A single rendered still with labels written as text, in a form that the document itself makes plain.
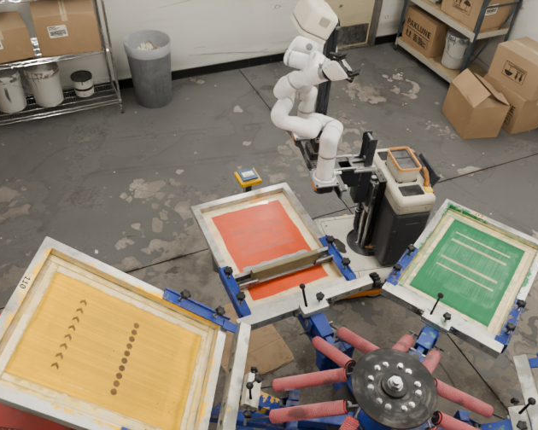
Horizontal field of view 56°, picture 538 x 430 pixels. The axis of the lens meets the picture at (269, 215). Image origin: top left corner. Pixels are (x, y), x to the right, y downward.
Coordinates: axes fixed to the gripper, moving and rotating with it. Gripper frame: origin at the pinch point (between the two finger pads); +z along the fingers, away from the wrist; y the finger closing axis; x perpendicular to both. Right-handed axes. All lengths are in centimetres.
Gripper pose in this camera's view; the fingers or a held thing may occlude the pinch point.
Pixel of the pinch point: (352, 63)
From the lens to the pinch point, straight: 229.1
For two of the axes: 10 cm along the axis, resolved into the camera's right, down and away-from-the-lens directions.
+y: 6.3, 6.3, 4.5
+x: -5.2, 7.8, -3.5
